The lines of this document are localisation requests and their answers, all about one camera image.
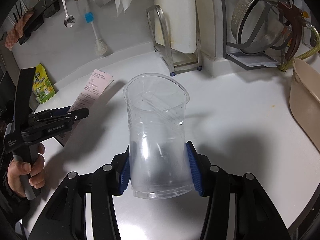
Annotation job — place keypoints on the yellow green detergent pouch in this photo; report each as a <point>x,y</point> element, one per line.
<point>42,87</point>

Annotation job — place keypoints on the white chopsticks bundle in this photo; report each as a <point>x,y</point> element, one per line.
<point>17,11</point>

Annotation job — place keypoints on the black wall utensil rail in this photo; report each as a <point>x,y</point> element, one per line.
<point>43,9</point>

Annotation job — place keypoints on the white cutting board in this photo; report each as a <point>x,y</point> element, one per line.
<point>180,17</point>

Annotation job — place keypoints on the pink paper receipt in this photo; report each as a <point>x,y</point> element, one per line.
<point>92,91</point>

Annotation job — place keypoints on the pink orange dish cloth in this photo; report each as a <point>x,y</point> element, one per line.
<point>17,31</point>

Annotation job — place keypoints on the person's left hand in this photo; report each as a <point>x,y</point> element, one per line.
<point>25,179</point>

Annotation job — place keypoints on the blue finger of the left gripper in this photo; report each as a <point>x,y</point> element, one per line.
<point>60,111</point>

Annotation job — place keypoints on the steel colander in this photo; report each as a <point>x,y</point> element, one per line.
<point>255,25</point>

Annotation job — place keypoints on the hanging steel spoon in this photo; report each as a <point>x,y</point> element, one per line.
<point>69,20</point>

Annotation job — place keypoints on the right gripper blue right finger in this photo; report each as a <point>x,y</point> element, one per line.
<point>195,167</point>

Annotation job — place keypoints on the black dish rack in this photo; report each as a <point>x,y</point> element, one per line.
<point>270,58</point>

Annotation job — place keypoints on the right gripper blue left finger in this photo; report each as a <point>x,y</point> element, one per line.
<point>124,174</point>

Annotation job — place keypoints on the clear plastic cup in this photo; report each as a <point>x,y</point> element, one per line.
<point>159,164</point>

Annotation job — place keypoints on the blue white bottle brush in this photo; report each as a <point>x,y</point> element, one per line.
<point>100,46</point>

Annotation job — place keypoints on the beige plastic basin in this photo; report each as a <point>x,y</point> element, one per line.
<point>304,99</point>

